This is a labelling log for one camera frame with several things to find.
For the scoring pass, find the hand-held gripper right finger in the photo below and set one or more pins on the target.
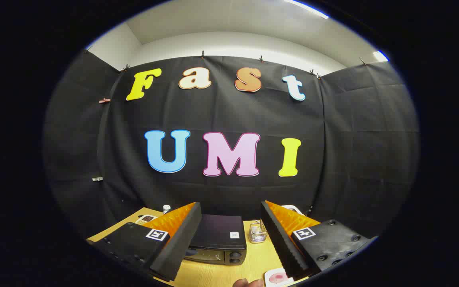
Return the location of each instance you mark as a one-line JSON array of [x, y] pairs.
[[279, 239]]

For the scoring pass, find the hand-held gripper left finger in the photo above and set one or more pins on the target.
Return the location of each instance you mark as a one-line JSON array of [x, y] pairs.
[[181, 239]]

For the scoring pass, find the black toaster oven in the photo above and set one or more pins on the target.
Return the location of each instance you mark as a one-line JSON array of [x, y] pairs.
[[217, 235]]

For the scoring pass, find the white square plate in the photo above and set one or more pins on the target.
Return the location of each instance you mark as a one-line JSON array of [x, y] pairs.
[[270, 275]]

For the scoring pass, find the pink ham slice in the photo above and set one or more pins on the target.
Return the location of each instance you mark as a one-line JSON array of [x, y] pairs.
[[279, 278]]

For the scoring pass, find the white bread toaster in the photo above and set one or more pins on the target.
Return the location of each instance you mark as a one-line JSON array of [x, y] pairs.
[[291, 207]]

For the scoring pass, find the small white-capped bottle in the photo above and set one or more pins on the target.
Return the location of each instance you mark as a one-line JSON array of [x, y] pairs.
[[166, 208]]

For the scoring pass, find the black backdrop cloth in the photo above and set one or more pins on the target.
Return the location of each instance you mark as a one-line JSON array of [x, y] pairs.
[[221, 111]]

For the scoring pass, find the red cloth clip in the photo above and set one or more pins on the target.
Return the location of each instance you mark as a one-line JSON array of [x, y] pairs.
[[104, 100]]

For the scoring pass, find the row of black cloth clips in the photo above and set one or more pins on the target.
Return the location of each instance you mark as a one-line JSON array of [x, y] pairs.
[[203, 54]]

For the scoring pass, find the short ceiling light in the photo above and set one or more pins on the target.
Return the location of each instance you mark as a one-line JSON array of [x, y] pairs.
[[380, 56]]

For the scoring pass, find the long ceiling light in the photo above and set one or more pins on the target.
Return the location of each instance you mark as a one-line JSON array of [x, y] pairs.
[[307, 8]]

